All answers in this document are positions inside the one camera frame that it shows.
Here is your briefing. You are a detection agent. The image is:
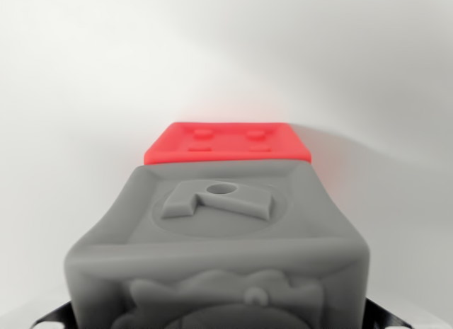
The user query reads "red embossed cube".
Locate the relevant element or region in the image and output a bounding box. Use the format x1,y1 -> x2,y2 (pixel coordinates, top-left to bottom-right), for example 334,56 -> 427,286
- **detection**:
143,121 -> 314,166

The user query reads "grey embossed cube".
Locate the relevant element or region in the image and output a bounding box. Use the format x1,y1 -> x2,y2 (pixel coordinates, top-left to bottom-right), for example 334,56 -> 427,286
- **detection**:
63,161 -> 371,329

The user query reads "black-tipped silver gripper left finger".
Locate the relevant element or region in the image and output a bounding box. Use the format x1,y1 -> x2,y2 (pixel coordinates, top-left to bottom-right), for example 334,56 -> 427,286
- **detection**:
30,299 -> 76,329

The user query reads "black-tipped silver gripper right finger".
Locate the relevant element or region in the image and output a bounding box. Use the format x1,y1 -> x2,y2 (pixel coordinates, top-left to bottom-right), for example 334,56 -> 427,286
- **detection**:
364,296 -> 411,329

